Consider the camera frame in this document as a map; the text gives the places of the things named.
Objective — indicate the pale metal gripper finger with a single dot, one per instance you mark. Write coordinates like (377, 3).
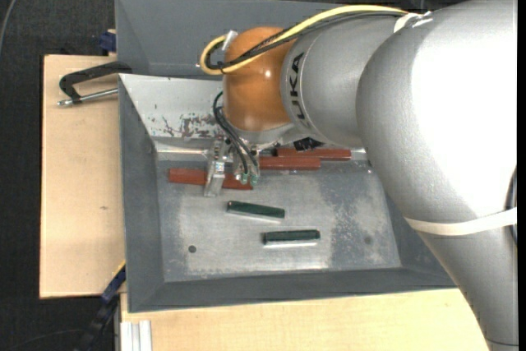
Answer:
(214, 183)

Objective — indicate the red-brown flat block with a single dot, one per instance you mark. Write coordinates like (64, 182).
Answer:
(289, 163)
(185, 176)
(316, 153)

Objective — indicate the dark green flat block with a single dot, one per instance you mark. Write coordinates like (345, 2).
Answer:
(291, 236)
(255, 210)

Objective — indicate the grey metal bin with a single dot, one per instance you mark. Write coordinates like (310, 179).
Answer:
(255, 255)

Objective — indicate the pale brown cardboard board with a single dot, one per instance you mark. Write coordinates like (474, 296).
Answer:
(80, 185)

